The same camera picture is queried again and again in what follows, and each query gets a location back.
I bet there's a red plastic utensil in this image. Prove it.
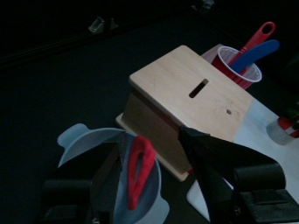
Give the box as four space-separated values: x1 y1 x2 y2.
227 21 277 67

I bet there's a blue plastic utensil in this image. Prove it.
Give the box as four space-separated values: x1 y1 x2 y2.
230 38 281 74

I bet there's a wooden box with slot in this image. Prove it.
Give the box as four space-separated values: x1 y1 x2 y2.
115 44 256 182

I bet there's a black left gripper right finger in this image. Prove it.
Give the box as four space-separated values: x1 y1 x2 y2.
179 125 277 224

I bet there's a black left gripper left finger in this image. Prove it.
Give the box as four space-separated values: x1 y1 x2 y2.
90 131 129 224

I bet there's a red plastic cup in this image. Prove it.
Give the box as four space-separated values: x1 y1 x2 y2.
210 45 264 90

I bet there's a pale blue plastic bowl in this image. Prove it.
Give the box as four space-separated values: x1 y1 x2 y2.
57 122 171 224

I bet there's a red dough disc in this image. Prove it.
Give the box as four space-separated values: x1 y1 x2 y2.
277 116 299 138

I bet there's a round metal dough cutter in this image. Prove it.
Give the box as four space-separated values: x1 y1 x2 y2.
266 116 299 146

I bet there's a grey metal frame bracket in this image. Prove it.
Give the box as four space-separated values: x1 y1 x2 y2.
89 16 118 33

